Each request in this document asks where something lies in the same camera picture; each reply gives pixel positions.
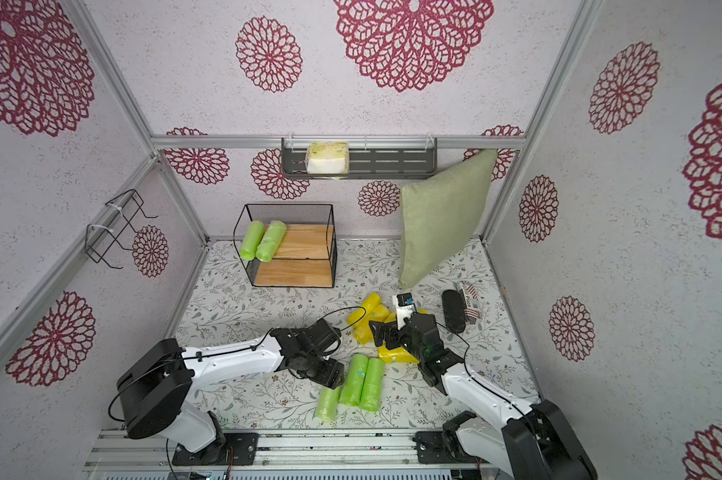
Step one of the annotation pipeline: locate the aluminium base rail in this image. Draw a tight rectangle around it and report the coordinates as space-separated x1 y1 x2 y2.
82 428 493 474

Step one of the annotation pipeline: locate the white yellow sponge block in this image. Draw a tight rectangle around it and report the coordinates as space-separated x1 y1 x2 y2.
306 142 350 175

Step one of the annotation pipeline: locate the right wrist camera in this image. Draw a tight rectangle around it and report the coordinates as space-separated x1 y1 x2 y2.
393 293 417 329

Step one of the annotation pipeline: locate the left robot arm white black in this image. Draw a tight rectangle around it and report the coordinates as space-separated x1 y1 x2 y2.
117 318 344 463

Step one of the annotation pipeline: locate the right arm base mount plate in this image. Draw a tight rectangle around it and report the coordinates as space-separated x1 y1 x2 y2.
413 430 482 466

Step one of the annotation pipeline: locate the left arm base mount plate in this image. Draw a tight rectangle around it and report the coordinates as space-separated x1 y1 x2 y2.
171 432 260 467

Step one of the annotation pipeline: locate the green bag roll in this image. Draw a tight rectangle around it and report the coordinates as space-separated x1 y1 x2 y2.
339 354 369 406
240 220 265 261
315 387 342 423
255 220 287 263
359 358 385 412

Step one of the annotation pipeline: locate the grey wall mounted rack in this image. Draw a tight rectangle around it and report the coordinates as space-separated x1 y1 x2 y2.
281 137 438 180

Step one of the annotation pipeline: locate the black wire wooden shelf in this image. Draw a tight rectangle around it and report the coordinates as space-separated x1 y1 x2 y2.
233 202 337 288

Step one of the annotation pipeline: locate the yellow bag roll top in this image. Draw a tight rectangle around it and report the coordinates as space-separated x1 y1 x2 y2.
347 292 382 329

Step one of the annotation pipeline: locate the green cushion pillow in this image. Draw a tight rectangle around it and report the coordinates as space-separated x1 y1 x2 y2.
399 149 498 290

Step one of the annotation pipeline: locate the black oval object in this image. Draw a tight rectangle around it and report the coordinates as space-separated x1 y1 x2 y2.
441 289 467 334

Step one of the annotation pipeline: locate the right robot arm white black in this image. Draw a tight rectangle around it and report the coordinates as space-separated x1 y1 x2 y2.
369 313 598 479

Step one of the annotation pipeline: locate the yellow bag roll front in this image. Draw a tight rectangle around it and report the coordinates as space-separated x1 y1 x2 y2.
377 346 419 364

